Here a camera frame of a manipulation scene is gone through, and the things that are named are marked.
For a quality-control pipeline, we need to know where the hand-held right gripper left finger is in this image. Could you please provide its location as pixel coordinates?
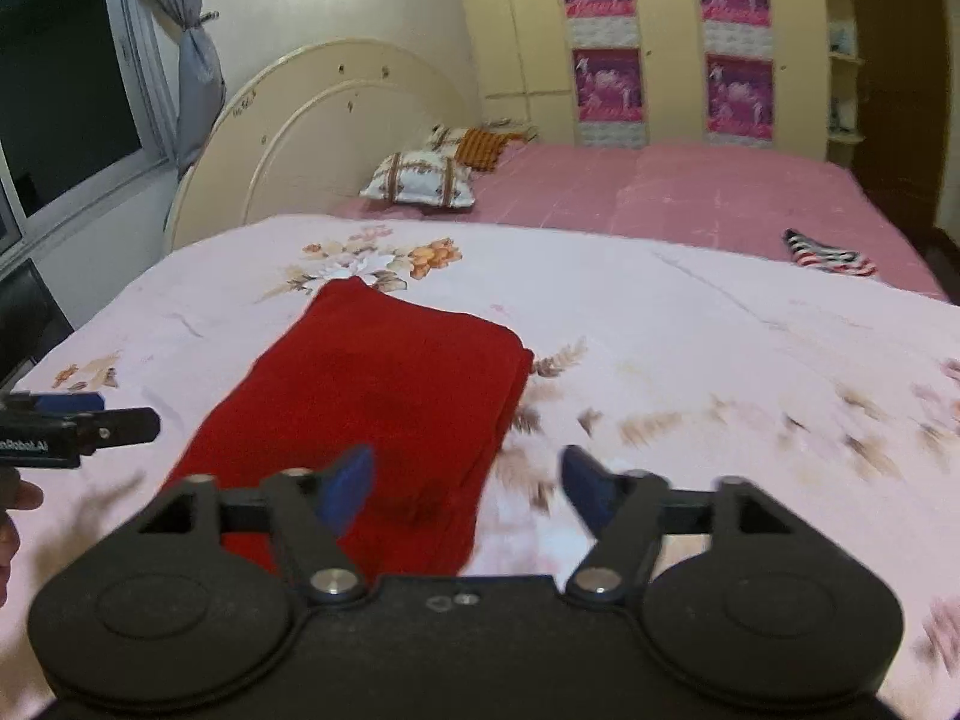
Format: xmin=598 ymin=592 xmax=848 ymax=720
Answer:
xmin=137 ymin=444 xmax=374 ymax=607

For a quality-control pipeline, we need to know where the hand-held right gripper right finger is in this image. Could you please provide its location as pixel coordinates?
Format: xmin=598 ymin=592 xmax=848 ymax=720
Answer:
xmin=562 ymin=444 xmax=796 ymax=607

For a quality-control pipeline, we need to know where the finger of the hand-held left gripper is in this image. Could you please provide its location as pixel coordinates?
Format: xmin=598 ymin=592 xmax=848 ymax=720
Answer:
xmin=30 ymin=391 xmax=106 ymax=416
xmin=73 ymin=407 xmax=161 ymax=452

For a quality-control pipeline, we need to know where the red knit sweater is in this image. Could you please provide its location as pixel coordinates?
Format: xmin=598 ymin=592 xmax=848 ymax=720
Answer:
xmin=161 ymin=277 xmax=535 ymax=578

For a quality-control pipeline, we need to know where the person's left hand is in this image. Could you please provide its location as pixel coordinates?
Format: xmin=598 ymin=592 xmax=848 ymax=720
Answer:
xmin=0 ymin=465 xmax=46 ymax=610

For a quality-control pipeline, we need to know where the dark furniture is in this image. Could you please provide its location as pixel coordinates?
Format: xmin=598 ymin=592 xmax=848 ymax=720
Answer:
xmin=0 ymin=259 xmax=74 ymax=392

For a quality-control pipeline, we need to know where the white floral blanket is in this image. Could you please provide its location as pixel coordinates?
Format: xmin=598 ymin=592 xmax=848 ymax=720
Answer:
xmin=0 ymin=214 xmax=960 ymax=720

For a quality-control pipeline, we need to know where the pink bed sheet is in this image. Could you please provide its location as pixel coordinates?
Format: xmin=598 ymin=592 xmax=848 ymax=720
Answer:
xmin=330 ymin=139 xmax=950 ymax=301

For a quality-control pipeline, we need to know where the glass window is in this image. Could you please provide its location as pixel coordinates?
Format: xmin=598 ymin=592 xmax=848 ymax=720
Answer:
xmin=0 ymin=0 xmax=172 ymax=257

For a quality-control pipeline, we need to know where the black white striped cloth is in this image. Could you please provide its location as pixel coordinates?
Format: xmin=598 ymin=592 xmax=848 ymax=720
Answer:
xmin=782 ymin=229 xmax=877 ymax=278

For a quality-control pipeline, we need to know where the orange striped cushion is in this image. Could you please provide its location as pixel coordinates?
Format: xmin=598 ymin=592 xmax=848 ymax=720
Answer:
xmin=456 ymin=129 xmax=524 ymax=170

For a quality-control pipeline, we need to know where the grey curtain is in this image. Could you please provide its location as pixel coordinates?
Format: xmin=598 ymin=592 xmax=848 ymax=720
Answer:
xmin=120 ymin=0 xmax=227 ymax=175

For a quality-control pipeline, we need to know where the cream curved headboard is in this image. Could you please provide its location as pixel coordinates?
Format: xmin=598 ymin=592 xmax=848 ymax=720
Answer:
xmin=165 ymin=39 xmax=481 ymax=250

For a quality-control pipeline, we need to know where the cream wardrobe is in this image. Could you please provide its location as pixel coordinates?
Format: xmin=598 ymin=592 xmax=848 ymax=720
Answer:
xmin=452 ymin=0 xmax=831 ymax=160

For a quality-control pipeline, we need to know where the cream corner shelf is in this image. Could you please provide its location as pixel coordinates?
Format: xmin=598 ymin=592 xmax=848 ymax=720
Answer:
xmin=821 ymin=0 xmax=865 ymax=167

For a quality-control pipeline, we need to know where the brown wooden door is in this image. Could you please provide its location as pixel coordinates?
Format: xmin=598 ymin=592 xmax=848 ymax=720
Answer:
xmin=851 ymin=0 xmax=951 ymax=241

